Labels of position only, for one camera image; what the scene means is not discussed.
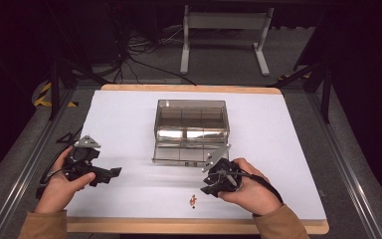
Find person's right hand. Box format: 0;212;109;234
216;156;284;217

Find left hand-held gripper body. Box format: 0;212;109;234
64;134;101;182

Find yellow black hazard tape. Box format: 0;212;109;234
33;82;80;109

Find person's left hand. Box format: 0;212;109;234
34;145;97;214

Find aluminium rail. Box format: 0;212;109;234
0;87;78;239
305;92;382;239

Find transparent grey drawer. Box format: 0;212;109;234
151;141;231;167

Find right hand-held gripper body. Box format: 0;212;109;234
201;142;244;197

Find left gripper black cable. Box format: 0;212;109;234
35;131;83;200

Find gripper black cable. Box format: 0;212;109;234
35;131;83;200
208;169;285;205

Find white metal desk frame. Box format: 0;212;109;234
179;4;276;77

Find transparent grey drawer box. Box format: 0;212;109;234
153;99;231;149

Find bundle of black floor cables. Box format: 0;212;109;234
104;2;197;87

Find black metal stand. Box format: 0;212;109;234
267;61;333;124
48;58;108;121

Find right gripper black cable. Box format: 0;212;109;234
208;169;285;205

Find white table sheet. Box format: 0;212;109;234
65;90;328;221

